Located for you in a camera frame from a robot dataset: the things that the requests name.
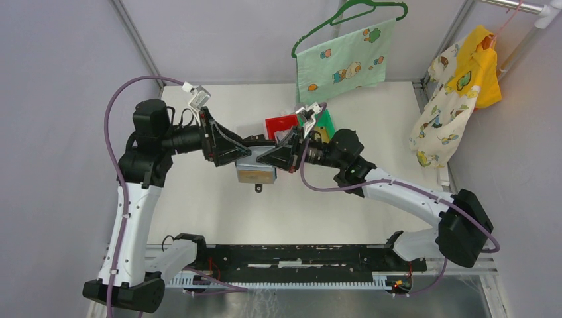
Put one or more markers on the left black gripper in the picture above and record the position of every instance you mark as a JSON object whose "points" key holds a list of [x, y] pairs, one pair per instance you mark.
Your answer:
{"points": [[222, 146]]}

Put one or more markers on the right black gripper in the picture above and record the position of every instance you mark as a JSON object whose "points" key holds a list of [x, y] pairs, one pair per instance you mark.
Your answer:
{"points": [[288, 156]]}

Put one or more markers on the black leather card holder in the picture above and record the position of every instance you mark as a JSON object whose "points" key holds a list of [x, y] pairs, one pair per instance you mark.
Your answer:
{"points": [[258, 144]]}

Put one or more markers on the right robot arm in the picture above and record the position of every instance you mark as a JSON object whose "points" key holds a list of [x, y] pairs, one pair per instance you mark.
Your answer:
{"points": [[460, 230]]}

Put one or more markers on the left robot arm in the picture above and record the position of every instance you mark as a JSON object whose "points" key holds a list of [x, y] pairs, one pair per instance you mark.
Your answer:
{"points": [[126, 279]]}

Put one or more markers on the red plastic bin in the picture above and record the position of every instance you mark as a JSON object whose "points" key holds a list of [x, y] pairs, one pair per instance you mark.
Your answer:
{"points": [[278, 124]]}

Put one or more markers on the green plastic bin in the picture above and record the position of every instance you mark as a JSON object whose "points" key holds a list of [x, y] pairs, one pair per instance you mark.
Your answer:
{"points": [[325, 126]]}

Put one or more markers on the light green printed cloth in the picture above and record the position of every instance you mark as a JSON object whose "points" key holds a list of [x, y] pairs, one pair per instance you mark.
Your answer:
{"points": [[355, 60]]}

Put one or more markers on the green clothes hanger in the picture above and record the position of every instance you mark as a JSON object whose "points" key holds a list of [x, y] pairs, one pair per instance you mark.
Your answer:
{"points": [[339, 17]]}

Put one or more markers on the white printed garment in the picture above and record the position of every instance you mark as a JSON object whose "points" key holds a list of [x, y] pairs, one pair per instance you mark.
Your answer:
{"points": [[437, 133]]}

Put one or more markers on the yellow garment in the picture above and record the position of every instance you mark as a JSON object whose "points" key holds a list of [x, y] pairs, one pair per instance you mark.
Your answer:
{"points": [[475, 75]]}

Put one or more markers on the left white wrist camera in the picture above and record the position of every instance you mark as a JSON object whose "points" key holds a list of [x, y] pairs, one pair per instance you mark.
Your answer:
{"points": [[196, 96]]}

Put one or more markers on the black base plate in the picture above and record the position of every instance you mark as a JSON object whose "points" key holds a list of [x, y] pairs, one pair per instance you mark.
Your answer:
{"points": [[302, 263]]}

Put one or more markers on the white slotted cable duct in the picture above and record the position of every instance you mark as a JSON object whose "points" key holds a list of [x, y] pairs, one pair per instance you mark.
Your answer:
{"points": [[191, 281]]}

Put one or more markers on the metal hanging rail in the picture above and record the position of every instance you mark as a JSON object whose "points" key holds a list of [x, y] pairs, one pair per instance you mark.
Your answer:
{"points": [[526, 21]]}

